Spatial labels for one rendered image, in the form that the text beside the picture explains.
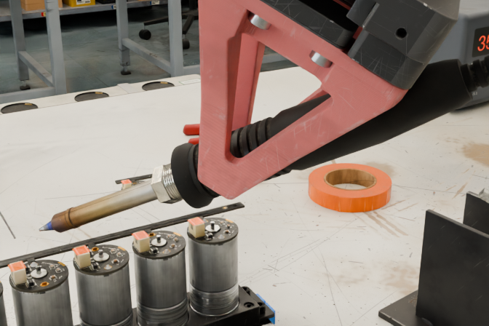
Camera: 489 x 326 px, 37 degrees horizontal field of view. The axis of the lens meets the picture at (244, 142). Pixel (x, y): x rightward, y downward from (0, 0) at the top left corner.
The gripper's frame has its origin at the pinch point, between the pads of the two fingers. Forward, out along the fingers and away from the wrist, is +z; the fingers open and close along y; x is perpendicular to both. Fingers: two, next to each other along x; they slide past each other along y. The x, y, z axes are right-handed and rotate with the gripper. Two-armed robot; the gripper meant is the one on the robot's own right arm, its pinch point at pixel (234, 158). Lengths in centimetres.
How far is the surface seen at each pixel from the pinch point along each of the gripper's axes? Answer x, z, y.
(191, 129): -6.5, 17.7, -32.9
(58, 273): -4.1, 9.9, -0.9
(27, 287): -4.7, 10.2, 0.5
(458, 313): 12.9, 5.6, -9.2
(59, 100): -21, 27, -41
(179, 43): -56, 99, -238
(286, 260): 5.0, 12.1, -14.8
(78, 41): -127, 170, -331
